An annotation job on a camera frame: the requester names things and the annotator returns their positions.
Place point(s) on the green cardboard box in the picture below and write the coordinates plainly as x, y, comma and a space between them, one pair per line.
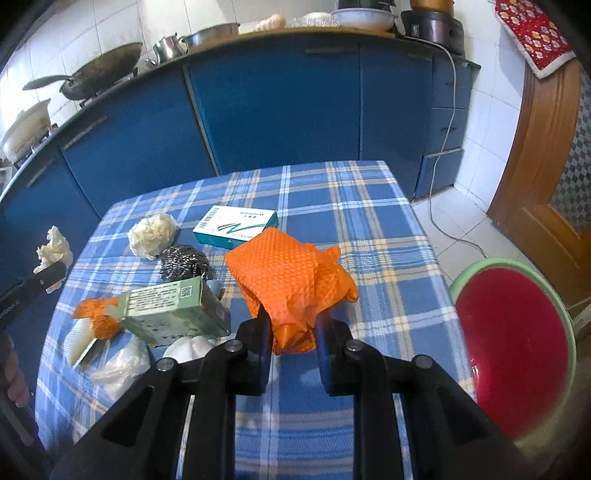
161, 314

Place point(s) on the orange textured cloth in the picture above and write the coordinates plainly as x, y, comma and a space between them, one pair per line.
293, 282

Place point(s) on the red patterned cloth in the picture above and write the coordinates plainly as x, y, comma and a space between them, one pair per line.
536, 36

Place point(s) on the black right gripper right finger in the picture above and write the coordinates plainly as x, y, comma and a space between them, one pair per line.
411, 405

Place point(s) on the steel wool scrubber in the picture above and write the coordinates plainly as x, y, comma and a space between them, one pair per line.
181, 262

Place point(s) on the person's left hand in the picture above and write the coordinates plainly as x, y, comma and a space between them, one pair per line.
17, 389

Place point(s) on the dark rice cooker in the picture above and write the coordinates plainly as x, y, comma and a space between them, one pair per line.
436, 27

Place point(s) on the yellow sponge piece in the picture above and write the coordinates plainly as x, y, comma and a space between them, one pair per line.
78, 341

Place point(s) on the wooden door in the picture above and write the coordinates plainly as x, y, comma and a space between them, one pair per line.
521, 208

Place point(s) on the black air fryer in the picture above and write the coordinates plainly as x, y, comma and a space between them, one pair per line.
386, 5

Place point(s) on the steel bowl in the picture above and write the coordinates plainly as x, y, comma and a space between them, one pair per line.
209, 34

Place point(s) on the red basin with green rim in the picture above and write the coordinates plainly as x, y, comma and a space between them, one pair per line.
521, 345

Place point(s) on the white pot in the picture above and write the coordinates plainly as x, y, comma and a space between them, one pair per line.
29, 129

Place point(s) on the cream tissue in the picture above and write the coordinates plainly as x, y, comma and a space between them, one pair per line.
151, 235

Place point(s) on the white ceramic bowl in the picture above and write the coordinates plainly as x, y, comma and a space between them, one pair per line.
364, 18

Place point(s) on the white teal cardboard box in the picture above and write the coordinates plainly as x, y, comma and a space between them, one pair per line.
228, 227

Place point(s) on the black wok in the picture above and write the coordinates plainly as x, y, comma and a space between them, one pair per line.
96, 76

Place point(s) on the white crumpled paper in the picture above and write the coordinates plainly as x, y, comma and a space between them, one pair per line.
187, 349

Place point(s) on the white plastic bag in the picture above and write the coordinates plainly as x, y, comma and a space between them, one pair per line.
119, 373

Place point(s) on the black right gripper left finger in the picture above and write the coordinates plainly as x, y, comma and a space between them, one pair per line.
178, 419

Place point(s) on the steel kettle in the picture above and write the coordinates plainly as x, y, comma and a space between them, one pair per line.
166, 49

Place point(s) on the blue kitchen cabinet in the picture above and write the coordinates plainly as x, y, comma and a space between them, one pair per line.
259, 102

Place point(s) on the white tissue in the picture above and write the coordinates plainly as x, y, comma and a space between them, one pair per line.
56, 250

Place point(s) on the blue plaid tablecloth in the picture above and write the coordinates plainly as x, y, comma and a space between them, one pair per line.
347, 240

